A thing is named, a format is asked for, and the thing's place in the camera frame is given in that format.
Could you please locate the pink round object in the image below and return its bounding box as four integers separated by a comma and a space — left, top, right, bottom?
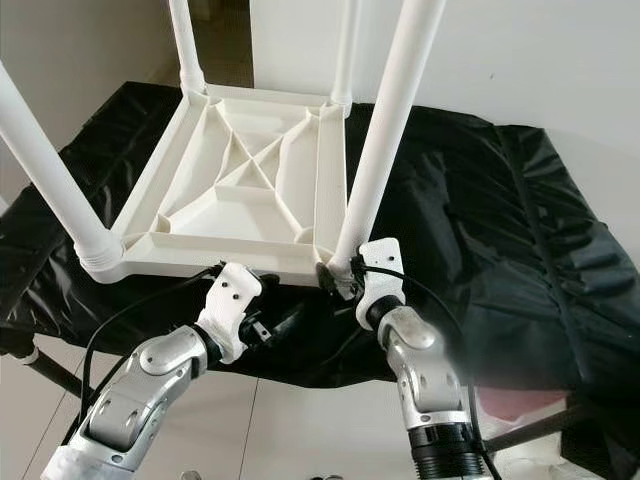
475, 387, 573, 422

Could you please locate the white plastic object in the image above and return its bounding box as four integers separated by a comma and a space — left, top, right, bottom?
500, 455, 563, 480

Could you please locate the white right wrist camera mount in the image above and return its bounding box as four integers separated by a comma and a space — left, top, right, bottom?
354, 236, 407, 330

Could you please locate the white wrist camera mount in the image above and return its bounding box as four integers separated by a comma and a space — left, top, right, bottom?
197, 261, 265, 364
354, 236, 407, 330

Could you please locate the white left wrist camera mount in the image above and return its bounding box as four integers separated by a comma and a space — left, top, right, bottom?
197, 261, 265, 364

